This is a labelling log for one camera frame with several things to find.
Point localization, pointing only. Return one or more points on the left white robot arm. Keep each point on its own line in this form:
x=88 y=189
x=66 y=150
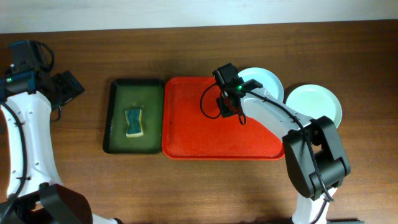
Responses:
x=29 y=94

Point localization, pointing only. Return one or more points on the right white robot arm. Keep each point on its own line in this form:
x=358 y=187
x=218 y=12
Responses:
x=314 y=154

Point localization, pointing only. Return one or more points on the red plastic tray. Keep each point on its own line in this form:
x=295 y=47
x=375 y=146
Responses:
x=193 y=131

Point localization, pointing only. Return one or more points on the dark green tray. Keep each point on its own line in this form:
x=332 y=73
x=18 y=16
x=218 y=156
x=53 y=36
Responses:
x=129 y=93

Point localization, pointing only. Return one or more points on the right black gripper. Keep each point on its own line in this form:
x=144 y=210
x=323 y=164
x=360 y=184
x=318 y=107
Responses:
x=224 y=112

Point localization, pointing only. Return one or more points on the pale green plate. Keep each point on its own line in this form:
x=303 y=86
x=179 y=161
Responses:
x=315 y=101

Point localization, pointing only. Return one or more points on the green yellow sponge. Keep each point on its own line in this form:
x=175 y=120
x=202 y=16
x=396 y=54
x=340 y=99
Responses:
x=134 y=123

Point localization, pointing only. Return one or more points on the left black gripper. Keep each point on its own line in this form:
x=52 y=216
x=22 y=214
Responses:
x=66 y=88

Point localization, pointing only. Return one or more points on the light blue plate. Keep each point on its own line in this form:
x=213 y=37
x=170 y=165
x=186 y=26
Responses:
x=269 y=80

